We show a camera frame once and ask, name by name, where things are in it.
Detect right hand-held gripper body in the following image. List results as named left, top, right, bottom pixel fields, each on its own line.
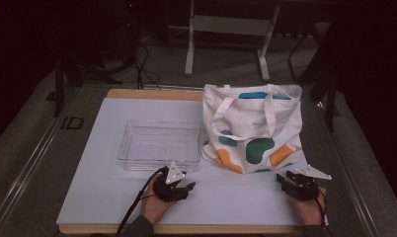
left=279, top=164, right=333, bottom=201

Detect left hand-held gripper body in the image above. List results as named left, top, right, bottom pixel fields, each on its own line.
left=152, top=161, right=189, bottom=202

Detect clear plastic box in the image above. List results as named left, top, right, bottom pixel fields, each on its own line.
left=117, top=118, right=201, bottom=173

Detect white tote bag coloured blotches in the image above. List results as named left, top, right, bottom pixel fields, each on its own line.
left=200, top=83, right=303, bottom=175

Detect person's left hand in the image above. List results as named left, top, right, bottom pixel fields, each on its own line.
left=140, top=184, right=178, bottom=225

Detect person's right hand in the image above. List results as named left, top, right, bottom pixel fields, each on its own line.
left=289, top=187, right=328, bottom=226

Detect black metal stand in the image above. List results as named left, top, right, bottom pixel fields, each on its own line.
left=52, top=55, right=123, bottom=118

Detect white metal stand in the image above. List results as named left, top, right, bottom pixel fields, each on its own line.
left=184, top=0, right=281, bottom=82

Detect dark equipment rack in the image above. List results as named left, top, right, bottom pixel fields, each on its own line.
left=120, top=0, right=142, bottom=67

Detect left hand-held gripper black cable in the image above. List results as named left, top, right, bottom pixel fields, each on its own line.
left=116, top=167, right=166, bottom=236

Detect metal floor rail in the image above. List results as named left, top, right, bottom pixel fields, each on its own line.
left=313, top=102, right=382, bottom=237
left=0, top=87, right=82, bottom=237

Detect black chair frame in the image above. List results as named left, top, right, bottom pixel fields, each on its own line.
left=274, top=23, right=341, bottom=132

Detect black floor cables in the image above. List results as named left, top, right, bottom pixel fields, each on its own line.
left=133, top=42, right=162, bottom=91

